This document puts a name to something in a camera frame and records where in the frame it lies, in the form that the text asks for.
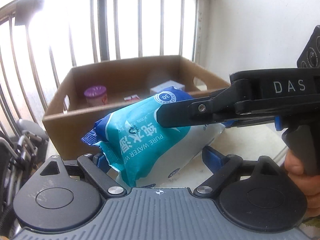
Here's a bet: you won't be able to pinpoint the folded wheelchair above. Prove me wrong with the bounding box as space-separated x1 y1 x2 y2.
1 119 49 239

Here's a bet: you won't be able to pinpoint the brown cardboard box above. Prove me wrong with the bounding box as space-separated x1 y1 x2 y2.
42 55 229 160

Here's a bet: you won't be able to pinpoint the purple lid air freshener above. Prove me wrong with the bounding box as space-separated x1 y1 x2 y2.
84 85 107 107

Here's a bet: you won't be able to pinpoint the black camera box green light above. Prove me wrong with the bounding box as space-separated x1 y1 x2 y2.
297 25 320 68

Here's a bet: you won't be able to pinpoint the red toothpaste tube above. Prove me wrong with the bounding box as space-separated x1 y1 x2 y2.
124 94 140 101

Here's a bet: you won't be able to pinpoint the person's right hand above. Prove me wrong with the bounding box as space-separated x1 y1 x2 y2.
284 149 320 218

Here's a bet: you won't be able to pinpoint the white rectangular soap box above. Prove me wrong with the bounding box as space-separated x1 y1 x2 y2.
150 80 185 95

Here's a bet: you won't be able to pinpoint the metal window bars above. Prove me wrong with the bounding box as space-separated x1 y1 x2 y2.
1 0 211 137

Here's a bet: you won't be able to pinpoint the teal white wet wipes pack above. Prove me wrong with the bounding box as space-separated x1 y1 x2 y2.
81 87 225 188

